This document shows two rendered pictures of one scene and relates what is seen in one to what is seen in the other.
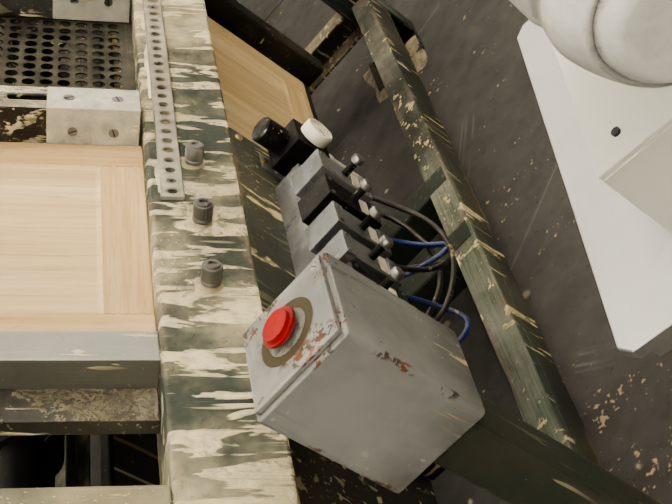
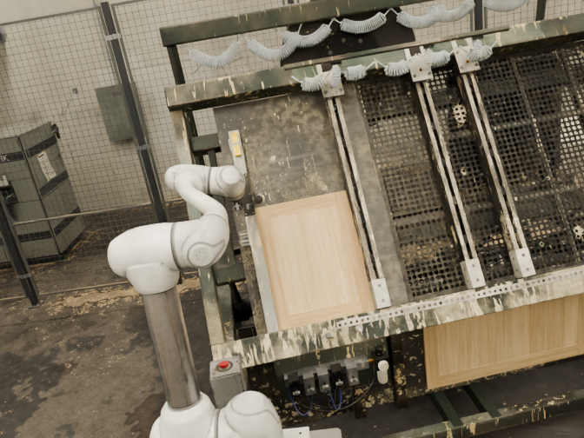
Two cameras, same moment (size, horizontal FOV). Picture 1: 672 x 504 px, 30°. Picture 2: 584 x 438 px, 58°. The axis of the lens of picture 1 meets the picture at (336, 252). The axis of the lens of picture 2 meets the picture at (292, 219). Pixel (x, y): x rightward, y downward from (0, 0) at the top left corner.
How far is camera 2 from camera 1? 1.83 m
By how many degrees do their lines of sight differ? 56
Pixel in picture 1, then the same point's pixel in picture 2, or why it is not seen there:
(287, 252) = (330, 361)
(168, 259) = (307, 328)
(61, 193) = (342, 292)
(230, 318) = (285, 348)
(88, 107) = (374, 292)
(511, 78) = not seen: outside the picture
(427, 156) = (512, 410)
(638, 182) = not seen: outside the picture
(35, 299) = (292, 296)
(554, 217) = not seen: outside the picture
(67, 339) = (271, 309)
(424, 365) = (219, 398)
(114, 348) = (269, 321)
